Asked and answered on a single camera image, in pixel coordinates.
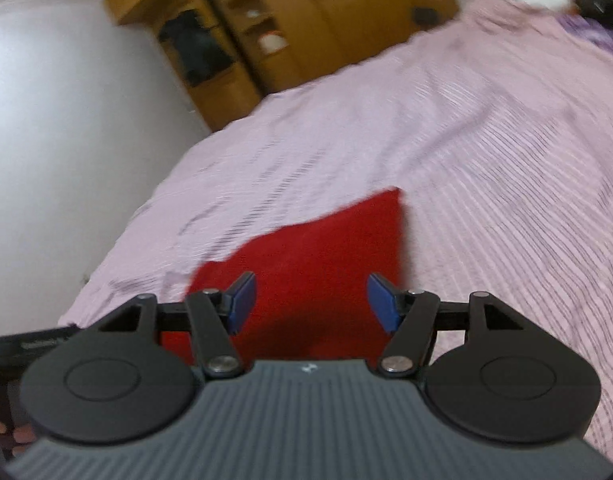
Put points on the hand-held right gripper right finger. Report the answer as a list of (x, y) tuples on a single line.
[(382, 302)]

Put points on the white item on wardrobe shelf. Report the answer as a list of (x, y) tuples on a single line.
[(274, 42)]

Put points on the wooden wardrobe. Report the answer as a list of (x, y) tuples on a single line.
[(326, 25)]

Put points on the pink plaid bedspread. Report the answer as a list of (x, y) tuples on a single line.
[(486, 135)]

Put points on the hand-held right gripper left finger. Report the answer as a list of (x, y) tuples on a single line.
[(244, 302)]

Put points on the small black object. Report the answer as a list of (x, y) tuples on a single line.
[(427, 15)]

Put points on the red knitted sweater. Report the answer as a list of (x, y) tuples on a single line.
[(326, 260)]

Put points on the hanging black jacket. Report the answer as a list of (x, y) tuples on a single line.
[(199, 50)]

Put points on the purple cloth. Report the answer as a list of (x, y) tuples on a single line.
[(593, 35)]

